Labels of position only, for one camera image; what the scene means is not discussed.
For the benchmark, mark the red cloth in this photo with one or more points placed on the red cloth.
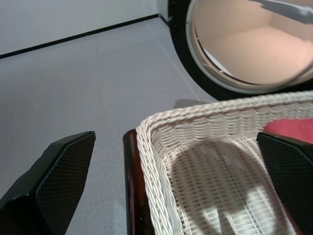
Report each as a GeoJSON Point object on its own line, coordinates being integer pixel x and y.
{"type": "Point", "coordinates": [293, 129]}

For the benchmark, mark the pale woven basket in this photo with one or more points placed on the pale woven basket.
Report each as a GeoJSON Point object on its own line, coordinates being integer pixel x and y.
{"type": "Point", "coordinates": [220, 122]}

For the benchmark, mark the grey washing machine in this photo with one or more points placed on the grey washing machine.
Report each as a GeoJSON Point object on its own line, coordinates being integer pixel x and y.
{"type": "Point", "coordinates": [244, 49]}

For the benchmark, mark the dark brown glossy stand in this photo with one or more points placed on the dark brown glossy stand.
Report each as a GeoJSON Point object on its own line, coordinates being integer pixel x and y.
{"type": "Point", "coordinates": [133, 183]}

